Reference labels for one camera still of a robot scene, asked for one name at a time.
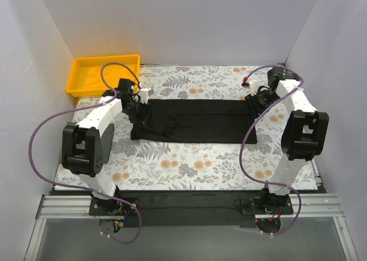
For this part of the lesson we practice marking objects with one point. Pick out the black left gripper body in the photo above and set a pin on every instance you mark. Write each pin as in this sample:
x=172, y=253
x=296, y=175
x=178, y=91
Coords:
x=137, y=109

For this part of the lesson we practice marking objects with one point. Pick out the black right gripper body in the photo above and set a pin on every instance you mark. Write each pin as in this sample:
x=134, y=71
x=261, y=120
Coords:
x=255, y=102

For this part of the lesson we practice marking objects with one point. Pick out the black t shirt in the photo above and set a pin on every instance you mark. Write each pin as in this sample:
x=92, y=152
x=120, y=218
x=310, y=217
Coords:
x=194, y=121

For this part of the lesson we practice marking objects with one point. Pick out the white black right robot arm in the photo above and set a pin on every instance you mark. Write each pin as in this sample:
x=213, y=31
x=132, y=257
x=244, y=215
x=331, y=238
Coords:
x=303, y=137

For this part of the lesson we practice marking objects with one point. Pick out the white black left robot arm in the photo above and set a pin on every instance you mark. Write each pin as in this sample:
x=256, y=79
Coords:
x=87, y=144

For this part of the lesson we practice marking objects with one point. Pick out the yellow plastic tray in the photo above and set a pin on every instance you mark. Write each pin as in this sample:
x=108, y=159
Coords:
x=84, y=79

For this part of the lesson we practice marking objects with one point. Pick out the folded grey t shirt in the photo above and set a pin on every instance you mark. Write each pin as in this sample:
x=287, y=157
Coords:
x=73, y=141

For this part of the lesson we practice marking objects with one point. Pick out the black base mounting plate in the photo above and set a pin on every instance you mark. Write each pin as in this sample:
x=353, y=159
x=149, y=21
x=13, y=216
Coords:
x=186, y=208

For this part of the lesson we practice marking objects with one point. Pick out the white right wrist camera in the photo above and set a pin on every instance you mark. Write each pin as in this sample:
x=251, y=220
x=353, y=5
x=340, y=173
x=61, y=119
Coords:
x=252, y=85

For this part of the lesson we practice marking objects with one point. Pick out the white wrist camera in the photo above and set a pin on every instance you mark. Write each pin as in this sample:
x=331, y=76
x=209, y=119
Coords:
x=144, y=94
x=252, y=85

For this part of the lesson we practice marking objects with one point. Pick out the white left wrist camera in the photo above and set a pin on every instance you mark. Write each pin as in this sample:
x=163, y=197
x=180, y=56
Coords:
x=144, y=94

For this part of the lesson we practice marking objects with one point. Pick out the aluminium frame rail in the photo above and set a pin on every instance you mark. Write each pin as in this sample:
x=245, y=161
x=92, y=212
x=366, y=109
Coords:
x=189, y=226

